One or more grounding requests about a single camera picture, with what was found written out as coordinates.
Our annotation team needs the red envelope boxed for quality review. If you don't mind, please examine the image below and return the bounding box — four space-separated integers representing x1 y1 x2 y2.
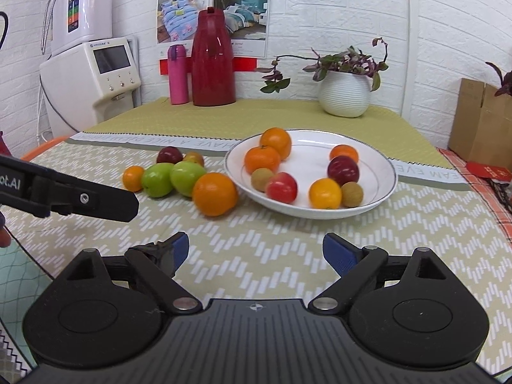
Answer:
466 161 512 182

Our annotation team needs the cardboard box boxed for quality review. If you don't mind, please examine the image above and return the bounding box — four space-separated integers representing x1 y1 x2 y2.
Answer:
448 78 512 169

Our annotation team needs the pink water bottle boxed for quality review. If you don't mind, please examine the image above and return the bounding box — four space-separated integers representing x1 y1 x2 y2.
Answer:
167 44 189 105

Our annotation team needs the white porcelain plate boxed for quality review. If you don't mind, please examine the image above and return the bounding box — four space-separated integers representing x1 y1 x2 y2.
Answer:
224 129 397 220

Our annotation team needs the large orange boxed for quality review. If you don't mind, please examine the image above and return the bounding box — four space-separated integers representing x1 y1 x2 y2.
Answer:
259 127 292 160
192 172 239 217

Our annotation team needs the white wall water purifier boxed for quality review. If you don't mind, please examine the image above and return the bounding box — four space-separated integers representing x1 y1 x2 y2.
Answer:
42 0 113 57

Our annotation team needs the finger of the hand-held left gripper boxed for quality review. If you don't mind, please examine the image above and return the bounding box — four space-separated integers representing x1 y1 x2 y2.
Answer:
31 166 140 223

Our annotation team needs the red thermos jug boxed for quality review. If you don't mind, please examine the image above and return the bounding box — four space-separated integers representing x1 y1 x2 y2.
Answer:
191 7 236 107

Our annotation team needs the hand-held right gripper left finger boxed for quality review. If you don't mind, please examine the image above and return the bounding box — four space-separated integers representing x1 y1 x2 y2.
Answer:
64 232 203 313

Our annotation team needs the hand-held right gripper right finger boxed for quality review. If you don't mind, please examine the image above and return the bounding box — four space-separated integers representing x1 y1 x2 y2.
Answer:
308 232 452 313

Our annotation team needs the large dark red plum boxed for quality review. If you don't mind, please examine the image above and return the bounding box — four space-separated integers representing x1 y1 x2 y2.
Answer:
327 155 360 187

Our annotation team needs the yellow orange citrus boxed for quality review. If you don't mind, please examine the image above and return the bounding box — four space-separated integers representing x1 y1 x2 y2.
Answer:
309 178 342 210

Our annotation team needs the tan longan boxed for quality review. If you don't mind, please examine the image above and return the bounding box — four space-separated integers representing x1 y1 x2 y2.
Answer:
251 168 276 193
341 182 364 209

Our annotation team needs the olive green table mat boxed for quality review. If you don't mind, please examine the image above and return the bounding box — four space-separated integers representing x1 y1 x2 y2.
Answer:
82 97 452 169

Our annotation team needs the white wall pipe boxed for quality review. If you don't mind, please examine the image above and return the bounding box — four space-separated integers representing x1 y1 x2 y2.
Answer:
400 0 419 118

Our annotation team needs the dark purple leafy plant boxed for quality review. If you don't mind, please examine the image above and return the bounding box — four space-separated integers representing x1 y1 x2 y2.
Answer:
485 61 512 97

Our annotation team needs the mandarin orange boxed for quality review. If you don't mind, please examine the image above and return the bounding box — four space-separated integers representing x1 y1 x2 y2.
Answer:
244 145 282 174
329 144 359 164

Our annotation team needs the red plaid cloth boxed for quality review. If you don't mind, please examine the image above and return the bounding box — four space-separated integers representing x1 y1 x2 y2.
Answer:
438 147 512 244

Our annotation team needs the white potted purple plant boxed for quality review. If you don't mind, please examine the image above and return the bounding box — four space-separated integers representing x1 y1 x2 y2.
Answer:
256 37 389 118

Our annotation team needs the person's left hand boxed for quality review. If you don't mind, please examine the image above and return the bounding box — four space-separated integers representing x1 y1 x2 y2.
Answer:
0 211 12 249

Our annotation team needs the white dispenser with screen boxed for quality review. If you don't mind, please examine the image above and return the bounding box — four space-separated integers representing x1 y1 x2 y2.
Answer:
39 36 141 139

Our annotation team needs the green jujube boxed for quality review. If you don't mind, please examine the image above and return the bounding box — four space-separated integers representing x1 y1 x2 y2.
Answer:
170 161 207 198
141 163 175 198

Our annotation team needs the small orange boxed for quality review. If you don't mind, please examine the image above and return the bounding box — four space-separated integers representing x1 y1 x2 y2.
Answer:
122 165 145 193

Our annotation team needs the small red apple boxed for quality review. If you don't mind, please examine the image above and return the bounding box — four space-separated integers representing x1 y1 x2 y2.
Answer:
265 172 299 203

